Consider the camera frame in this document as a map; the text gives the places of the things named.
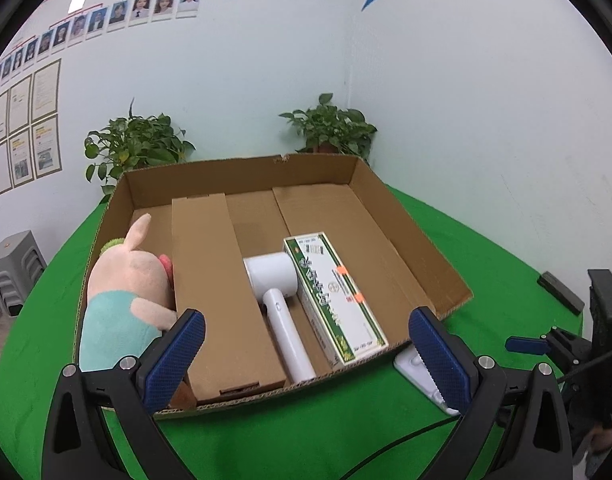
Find row of portrait photos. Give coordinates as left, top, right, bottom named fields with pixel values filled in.
left=0, top=0, right=204, bottom=101

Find white hair dryer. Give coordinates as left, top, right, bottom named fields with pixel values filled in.
left=243, top=251, right=317, bottom=383

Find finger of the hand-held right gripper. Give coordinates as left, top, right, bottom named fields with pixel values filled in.
left=505, top=326, right=593, bottom=376

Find green and white carton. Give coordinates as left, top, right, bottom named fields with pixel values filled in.
left=283, top=231, right=389, bottom=367

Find potted green plant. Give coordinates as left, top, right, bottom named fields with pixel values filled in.
left=84, top=99, right=197, bottom=204
left=279, top=92, right=378, bottom=166

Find black rectangular block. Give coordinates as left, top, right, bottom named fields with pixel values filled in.
left=537, top=271, right=585, bottom=316

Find black cable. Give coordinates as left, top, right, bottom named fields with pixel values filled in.
left=343, top=412, right=462, bottom=480

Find brown cardboard box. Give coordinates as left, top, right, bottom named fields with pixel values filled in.
left=73, top=152, right=474, bottom=421

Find grey stool stack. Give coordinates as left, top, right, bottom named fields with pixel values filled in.
left=0, top=230, right=47, bottom=338

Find pink and teal plush toy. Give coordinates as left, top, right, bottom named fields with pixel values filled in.
left=78, top=212, right=181, bottom=373

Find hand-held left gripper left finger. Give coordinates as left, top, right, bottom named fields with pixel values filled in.
left=40, top=307, right=207, bottom=480

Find framed wall documents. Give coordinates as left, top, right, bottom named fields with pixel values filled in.
left=0, top=58, right=62, bottom=203

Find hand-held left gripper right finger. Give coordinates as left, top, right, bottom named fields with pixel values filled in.
left=408, top=306, right=574, bottom=480

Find person's right hand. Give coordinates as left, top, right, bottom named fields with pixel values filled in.
left=590, top=416, right=612, bottom=461

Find white flat device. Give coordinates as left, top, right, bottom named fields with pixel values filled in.
left=393, top=345, right=461, bottom=417

